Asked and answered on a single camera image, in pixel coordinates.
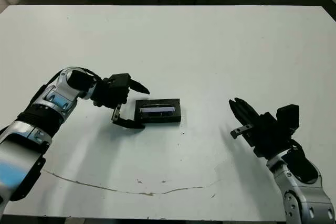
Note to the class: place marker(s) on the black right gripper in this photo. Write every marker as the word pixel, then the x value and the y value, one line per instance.
pixel 267 137

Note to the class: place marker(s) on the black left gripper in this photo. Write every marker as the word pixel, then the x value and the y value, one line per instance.
pixel 110 95

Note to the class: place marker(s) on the black box lid shiny print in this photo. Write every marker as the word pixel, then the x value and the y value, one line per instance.
pixel 157 108

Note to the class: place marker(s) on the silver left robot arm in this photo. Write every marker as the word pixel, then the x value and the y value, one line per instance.
pixel 39 119

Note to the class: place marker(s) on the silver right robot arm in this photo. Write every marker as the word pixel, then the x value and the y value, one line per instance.
pixel 302 195

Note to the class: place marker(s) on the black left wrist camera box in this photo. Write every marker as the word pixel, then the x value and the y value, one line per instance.
pixel 119 79

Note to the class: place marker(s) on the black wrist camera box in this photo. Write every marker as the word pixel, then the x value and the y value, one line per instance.
pixel 119 79
pixel 288 117

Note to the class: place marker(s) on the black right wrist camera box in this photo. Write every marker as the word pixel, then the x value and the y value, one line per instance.
pixel 288 117

